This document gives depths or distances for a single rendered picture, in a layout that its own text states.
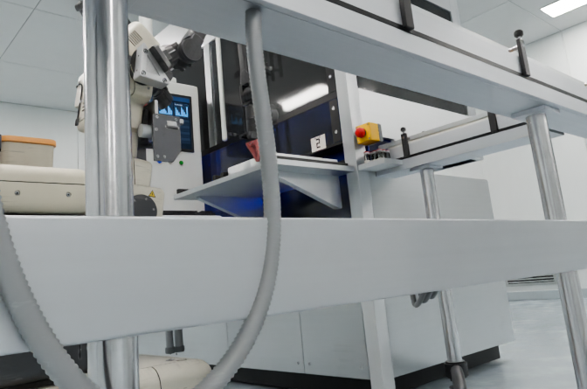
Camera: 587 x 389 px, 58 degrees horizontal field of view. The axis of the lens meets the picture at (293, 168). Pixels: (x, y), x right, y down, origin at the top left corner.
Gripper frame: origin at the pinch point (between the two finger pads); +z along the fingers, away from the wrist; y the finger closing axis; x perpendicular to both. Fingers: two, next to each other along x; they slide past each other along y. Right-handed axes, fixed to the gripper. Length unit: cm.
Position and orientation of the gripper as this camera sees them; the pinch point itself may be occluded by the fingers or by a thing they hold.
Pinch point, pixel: (257, 159)
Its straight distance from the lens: 188.8
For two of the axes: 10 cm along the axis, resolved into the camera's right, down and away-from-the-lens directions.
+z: 1.0, 9.8, -1.9
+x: -6.5, 2.1, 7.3
